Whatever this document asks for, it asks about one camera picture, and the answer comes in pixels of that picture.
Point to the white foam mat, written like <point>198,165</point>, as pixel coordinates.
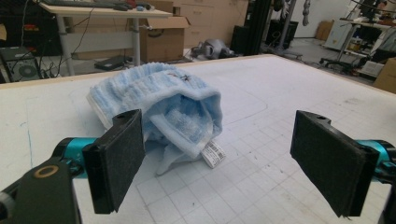
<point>274,93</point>

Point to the office chair base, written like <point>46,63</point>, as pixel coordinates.
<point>337,62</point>

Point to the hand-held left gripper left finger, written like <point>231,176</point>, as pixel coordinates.
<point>115,161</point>

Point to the open cardboard box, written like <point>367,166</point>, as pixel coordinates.
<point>162,40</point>

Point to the large cardboard box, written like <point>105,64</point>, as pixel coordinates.
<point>211,18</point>

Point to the small cardboard box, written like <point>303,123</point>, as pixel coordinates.
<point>386,76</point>

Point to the black box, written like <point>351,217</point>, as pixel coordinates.
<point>239,40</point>

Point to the flat black device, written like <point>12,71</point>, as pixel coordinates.
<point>112,62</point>

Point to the grey headset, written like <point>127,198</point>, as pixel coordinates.
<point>213,48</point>

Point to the white desk with grey legs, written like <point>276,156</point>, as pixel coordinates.
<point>102,12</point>

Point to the black keyboard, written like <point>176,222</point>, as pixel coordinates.
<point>81,3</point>

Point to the black metal frame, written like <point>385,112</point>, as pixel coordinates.
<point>258,25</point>

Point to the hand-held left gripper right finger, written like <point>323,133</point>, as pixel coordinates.
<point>330,165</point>

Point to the light blue striped towel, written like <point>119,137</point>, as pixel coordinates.
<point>174,102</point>

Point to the white cabinet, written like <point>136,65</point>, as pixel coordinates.
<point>337,34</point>

